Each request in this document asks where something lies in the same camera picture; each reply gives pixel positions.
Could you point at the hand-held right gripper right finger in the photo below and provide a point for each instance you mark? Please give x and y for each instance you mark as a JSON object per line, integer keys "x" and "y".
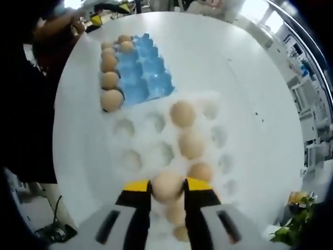
{"x": 197, "y": 208}

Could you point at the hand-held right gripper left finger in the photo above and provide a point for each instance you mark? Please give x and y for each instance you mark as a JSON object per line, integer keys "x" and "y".
{"x": 138, "y": 213}

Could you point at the single tan egg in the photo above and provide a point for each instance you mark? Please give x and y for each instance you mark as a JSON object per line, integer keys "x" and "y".
{"x": 166, "y": 186}

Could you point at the white egg tray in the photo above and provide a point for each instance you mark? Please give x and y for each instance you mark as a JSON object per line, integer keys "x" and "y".
{"x": 145, "y": 145}

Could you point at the blue egg tray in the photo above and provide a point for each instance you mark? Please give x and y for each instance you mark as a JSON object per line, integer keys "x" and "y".
{"x": 145, "y": 75}

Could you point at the group of tan eggs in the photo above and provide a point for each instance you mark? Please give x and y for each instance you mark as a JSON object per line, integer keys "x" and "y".
{"x": 182, "y": 112}

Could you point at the person's left hand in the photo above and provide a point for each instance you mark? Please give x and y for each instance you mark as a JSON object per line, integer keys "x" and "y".
{"x": 78, "y": 24}

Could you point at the potted green plant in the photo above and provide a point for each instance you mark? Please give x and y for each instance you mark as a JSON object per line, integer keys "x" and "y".
{"x": 299, "y": 224}

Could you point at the person in dark clothes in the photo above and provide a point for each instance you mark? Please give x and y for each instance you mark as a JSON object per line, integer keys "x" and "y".
{"x": 26, "y": 104}

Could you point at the white table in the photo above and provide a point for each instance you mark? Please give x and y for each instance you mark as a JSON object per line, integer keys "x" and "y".
{"x": 247, "y": 78}

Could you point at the white office cabinets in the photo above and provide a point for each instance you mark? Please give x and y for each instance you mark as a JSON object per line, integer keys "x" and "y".
{"x": 312, "y": 104}

